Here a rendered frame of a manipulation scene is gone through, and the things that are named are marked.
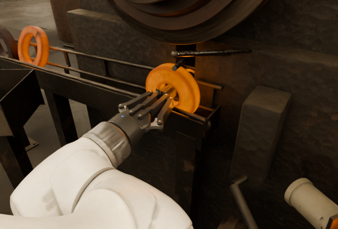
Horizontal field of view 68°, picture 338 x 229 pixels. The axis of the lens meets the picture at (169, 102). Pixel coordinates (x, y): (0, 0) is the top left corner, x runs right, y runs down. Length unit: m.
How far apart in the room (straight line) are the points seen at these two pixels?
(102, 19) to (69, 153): 0.50
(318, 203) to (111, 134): 0.38
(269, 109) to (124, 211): 0.33
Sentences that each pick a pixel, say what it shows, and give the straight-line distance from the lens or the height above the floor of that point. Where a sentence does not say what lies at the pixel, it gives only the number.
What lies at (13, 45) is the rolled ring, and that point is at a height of 0.70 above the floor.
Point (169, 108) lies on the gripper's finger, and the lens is 0.58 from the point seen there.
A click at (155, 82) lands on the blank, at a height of 0.76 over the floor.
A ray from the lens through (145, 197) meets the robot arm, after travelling 0.35.
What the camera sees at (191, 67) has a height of 0.77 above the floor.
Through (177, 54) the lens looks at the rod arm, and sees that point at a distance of 0.45.
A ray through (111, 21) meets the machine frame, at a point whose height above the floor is 0.87.
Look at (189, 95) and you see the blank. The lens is 0.61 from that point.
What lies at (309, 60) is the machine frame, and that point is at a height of 0.87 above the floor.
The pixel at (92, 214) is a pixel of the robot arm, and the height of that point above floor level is 0.81.
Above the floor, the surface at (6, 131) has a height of 0.61.
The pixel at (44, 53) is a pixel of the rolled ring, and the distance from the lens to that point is 1.11.
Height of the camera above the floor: 1.06
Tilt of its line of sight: 32 degrees down
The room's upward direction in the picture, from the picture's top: straight up
